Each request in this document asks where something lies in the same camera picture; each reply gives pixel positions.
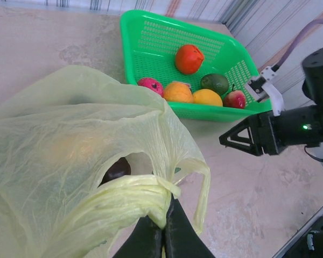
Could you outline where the yellow avocado-print plastic bag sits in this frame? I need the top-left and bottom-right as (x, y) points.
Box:
(0, 65), (211, 258)

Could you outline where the fake orange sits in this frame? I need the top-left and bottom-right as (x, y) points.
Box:
(163, 82), (194, 104)

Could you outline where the round yellow fake mango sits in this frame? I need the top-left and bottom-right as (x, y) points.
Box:
(192, 89), (223, 108)

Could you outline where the dark green fake avocado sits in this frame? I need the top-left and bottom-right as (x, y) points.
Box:
(200, 73), (230, 96)

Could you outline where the pink fake fruit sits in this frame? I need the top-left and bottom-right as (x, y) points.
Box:
(137, 77), (165, 98)

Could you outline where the red fake apple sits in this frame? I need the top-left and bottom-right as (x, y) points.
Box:
(222, 84), (247, 110)

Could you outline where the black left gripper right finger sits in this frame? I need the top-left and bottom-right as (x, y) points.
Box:
(163, 193), (216, 258)

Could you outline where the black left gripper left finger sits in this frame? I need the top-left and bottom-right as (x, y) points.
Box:
(112, 214), (163, 258)

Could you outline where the dark maroon fake passion fruit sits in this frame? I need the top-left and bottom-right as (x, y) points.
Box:
(101, 157), (132, 186)

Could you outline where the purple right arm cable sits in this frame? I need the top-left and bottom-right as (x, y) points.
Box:
(276, 18), (323, 71)

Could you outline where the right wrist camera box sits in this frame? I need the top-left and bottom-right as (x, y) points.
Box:
(243, 66), (285, 117)

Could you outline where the green plastic basket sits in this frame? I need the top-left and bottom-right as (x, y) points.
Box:
(120, 9), (273, 123)

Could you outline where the aluminium mounting rail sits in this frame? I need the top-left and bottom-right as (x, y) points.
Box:
(271, 196), (323, 258)

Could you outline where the orange-red fake persimmon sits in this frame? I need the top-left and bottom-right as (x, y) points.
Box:
(174, 44), (205, 75)

